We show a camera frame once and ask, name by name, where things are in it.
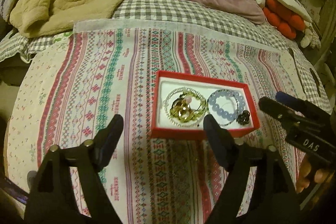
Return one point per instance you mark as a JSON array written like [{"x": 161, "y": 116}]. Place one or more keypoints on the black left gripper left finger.
[{"x": 90, "y": 158}]

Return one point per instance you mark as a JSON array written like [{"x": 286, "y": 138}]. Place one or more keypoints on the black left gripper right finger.
[{"x": 230, "y": 156}]

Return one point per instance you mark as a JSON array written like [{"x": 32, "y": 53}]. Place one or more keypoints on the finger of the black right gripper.
[
  {"x": 290, "y": 119},
  {"x": 308, "y": 109}
]

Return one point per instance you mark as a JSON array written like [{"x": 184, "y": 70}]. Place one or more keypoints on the dark charm pendant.
[{"x": 243, "y": 118}]

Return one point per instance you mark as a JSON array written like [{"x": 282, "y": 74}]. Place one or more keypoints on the red jewelry box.
[{"x": 182, "y": 101}]

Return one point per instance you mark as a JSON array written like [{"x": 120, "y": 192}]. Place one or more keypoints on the person's right hand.
[{"x": 307, "y": 175}]

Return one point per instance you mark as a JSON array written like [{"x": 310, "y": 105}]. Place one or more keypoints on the orange plush toy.
[{"x": 287, "y": 22}]

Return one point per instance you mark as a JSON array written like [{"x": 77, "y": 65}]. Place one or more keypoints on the patterned striped cloth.
[{"x": 76, "y": 86}]

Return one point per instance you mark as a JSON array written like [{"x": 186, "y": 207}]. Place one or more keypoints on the white plush toy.
[{"x": 310, "y": 37}]

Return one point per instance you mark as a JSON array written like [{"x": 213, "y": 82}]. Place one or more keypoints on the grey checkered bedsheet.
[{"x": 17, "y": 51}]

